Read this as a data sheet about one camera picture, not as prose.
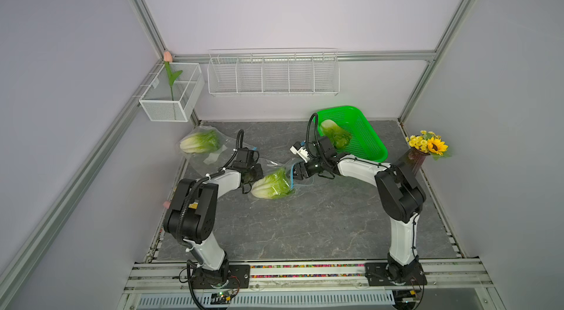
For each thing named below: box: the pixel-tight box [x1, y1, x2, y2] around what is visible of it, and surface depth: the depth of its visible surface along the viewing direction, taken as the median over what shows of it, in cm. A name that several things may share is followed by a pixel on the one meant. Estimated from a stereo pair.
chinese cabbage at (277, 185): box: [251, 167, 295, 200], surface depth 89 cm
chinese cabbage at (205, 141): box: [179, 129, 221, 154], surface depth 105 cm
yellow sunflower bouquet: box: [405, 130, 452, 161], surface depth 82 cm
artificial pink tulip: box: [163, 50, 183, 101], surface depth 92 cm
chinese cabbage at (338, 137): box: [320, 119, 352, 149], surface depth 107 cm
